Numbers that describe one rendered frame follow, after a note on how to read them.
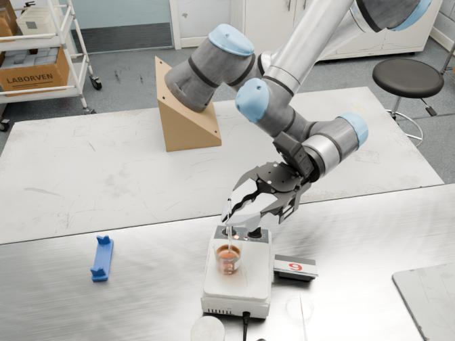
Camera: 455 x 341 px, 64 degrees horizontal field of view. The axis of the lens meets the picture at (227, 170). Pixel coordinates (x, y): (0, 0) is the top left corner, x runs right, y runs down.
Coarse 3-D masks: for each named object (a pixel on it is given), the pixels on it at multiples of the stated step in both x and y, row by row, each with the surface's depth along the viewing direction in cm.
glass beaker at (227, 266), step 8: (216, 240) 66; (224, 240) 67; (232, 240) 67; (240, 240) 65; (216, 248) 67; (240, 248) 63; (216, 256) 64; (224, 256) 62; (232, 256) 63; (240, 256) 65; (216, 264) 67; (224, 264) 64; (232, 264) 64; (240, 264) 67; (224, 272) 66; (232, 272) 66
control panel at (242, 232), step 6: (222, 228) 82; (234, 228) 82; (240, 228) 82; (246, 228) 82; (216, 234) 78; (240, 234) 79; (246, 234) 79; (264, 234) 79; (246, 240) 76; (252, 240) 76; (258, 240) 76; (264, 240) 77
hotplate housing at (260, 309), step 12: (216, 228) 81; (204, 276) 70; (204, 300) 67; (216, 300) 67; (228, 300) 67; (240, 300) 66; (252, 300) 66; (264, 300) 66; (204, 312) 71; (216, 312) 70; (228, 312) 69; (240, 312) 69; (252, 312) 68; (264, 312) 68
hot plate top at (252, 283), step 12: (252, 252) 71; (264, 252) 71; (252, 264) 69; (264, 264) 69; (216, 276) 68; (240, 276) 68; (252, 276) 68; (264, 276) 68; (204, 288) 66; (216, 288) 66; (228, 288) 66; (240, 288) 66; (252, 288) 66; (264, 288) 66
